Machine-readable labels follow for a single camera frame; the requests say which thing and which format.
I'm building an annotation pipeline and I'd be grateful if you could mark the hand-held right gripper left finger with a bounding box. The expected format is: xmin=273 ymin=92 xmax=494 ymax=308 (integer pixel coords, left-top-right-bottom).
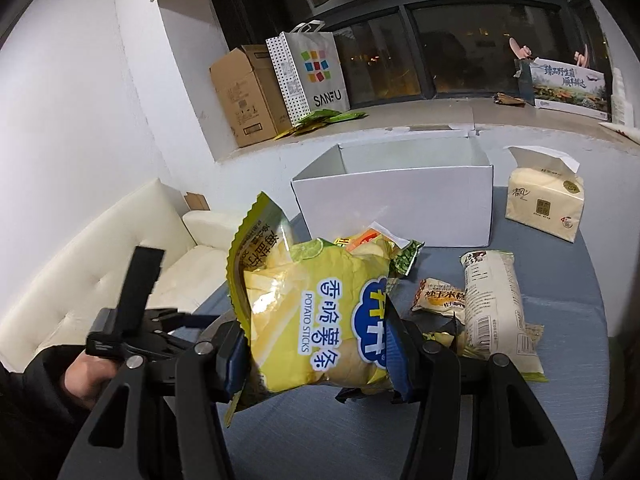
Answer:
xmin=57 ymin=320 xmax=251 ymax=480

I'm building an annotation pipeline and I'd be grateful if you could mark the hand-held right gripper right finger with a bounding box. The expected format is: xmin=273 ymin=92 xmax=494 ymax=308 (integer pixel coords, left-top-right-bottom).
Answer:
xmin=386 ymin=291 xmax=576 ymax=480

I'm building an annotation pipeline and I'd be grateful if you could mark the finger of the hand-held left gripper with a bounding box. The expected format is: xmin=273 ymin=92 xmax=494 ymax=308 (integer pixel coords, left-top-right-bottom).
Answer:
xmin=150 ymin=310 xmax=226 ymax=347

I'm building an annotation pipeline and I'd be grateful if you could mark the small corn snack packet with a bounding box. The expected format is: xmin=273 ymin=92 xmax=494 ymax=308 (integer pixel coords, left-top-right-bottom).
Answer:
xmin=411 ymin=277 xmax=468 ymax=317

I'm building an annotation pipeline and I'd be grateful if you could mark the yellow potato sticks bag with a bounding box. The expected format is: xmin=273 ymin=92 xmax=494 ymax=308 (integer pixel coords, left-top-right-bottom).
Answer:
xmin=225 ymin=191 xmax=401 ymax=428

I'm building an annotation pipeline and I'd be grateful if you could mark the green pea snack packet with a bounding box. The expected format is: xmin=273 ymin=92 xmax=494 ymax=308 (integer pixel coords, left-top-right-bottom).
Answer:
xmin=387 ymin=239 xmax=425 ymax=278

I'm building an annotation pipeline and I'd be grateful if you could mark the long white snack packet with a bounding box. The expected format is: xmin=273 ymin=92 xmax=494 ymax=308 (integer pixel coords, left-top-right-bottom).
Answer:
xmin=460 ymin=250 xmax=548 ymax=383

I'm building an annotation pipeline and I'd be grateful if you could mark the orange yellow snack packet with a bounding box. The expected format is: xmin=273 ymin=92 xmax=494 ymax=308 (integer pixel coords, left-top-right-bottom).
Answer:
xmin=334 ymin=222 xmax=411 ymax=261

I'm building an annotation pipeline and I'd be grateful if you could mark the white cardboard box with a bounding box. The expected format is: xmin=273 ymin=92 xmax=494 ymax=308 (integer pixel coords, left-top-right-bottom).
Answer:
xmin=291 ymin=129 xmax=495 ymax=250

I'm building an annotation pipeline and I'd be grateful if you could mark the person's left forearm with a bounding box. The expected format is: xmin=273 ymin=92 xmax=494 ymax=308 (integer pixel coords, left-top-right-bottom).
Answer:
xmin=0 ymin=345 xmax=101 ymax=480

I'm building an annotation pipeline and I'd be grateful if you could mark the person's left hand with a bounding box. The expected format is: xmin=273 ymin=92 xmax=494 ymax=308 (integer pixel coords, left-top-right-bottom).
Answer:
xmin=60 ymin=351 xmax=119 ymax=410

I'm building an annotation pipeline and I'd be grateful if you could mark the cream leather sofa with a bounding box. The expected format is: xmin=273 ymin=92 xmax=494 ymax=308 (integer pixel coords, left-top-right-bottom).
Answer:
xmin=0 ymin=177 xmax=261 ymax=361

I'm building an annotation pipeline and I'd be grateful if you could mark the yellow tissue pack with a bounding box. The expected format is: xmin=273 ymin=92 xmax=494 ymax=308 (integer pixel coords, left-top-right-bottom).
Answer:
xmin=504 ymin=146 xmax=586 ymax=244

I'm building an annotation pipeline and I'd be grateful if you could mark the brown cardboard box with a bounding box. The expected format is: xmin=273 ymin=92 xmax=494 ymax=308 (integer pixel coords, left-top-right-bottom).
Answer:
xmin=209 ymin=45 xmax=293 ymax=148

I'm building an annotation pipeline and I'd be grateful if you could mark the pile of green yellow packets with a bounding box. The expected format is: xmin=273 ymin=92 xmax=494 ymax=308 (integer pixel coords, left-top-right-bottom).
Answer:
xmin=272 ymin=109 xmax=368 ymax=141

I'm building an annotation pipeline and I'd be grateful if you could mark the white dotted shopping bag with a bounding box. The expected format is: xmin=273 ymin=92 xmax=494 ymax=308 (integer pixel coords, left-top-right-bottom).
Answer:
xmin=265 ymin=20 xmax=351 ymax=126

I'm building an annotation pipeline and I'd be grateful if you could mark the printed landscape gift box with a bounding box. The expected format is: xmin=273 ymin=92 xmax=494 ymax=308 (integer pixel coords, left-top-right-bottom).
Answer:
xmin=515 ymin=56 xmax=608 ymax=121

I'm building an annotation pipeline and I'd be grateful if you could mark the dark window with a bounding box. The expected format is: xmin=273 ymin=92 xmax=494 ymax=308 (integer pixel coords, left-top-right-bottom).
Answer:
xmin=197 ymin=0 xmax=613 ymax=111

